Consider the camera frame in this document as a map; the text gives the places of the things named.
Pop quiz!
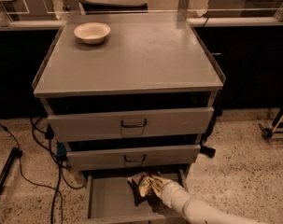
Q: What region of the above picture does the brown and yellow chip bag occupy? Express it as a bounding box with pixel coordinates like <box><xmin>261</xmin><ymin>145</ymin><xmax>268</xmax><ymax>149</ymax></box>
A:
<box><xmin>127</xmin><ymin>171</ymin><xmax>161</xmax><ymax>206</ymax></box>

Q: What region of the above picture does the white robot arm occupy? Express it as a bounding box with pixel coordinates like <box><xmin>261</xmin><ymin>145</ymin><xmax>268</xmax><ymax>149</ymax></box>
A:
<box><xmin>150</xmin><ymin>175</ymin><xmax>268</xmax><ymax>224</ymax></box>

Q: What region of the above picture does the bottom grey drawer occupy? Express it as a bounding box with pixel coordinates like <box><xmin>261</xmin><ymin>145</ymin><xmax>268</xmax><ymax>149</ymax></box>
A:
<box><xmin>83</xmin><ymin>164</ymin><xmax>191</xmax><ymax>224</ymax></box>

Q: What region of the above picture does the grey drawer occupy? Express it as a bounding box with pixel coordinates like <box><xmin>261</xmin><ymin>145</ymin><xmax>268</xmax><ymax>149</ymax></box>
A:
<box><xmin>48</xmin><ymin>107</ymin><xmax>214</xmax><ymax>142</ymax></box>
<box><xmin>83</xmin><ymin>164</ymin><xmax>191</xmax><ymax>224</ymax></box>
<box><xmin>67</xmin><ymin>145</ymin><xmax>200</xmax><ymax>171</ymax></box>

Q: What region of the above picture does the middle grey drawer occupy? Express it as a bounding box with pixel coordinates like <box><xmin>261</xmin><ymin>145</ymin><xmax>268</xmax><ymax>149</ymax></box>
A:
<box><xmin>67</xmin><ymin>145</ymin><xmax>200</xmax><ymax>171</ymax></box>

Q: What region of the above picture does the top grey drawer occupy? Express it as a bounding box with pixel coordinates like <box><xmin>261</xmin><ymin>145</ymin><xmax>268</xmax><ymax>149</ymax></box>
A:
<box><xmin>48</xmin><ymin>107</ymin><xmax>214</xmax><ymax>142</ymax></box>

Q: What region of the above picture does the grey drawer cabinet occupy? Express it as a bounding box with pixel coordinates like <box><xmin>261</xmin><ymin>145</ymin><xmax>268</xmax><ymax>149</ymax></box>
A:
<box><xmin>31</xmin><ymin>12</ymin><xmax>226</xmax><ymax>224</ymax></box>

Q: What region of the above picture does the black plug on floor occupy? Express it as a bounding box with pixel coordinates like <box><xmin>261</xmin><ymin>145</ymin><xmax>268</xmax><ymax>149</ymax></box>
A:
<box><xmin>200</xmin><ymin>146</ymin><xmax>216</xmax><ymax>158</ymax></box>

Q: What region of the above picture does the black wheeled cart base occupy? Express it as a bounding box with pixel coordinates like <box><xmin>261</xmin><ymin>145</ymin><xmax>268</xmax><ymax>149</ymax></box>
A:
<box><xmin>259</xmin><ymin>106</ymin><xmax>283</xmax><ymax>139</ymax></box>

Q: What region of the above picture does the black stand leg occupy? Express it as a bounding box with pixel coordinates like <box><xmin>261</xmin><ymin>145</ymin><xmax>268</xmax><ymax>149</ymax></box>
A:
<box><xmin>0</xmin><ymin>147</ymin><xmax>22</xmax><ymax>190</ymax></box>

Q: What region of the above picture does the white bowl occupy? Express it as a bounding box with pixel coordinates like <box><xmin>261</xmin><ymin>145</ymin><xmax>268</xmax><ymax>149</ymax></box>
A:
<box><xmin>74</xmin><ymin>22</ymin><xmax>111</xmax><ymax>45</ymax></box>

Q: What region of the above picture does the black floor cable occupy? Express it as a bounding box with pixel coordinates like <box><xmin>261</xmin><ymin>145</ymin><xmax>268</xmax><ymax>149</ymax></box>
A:
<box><xmin>0</xmin><ymin>117</ymin><xmax>86</xmax><ymax>224</ymax></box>

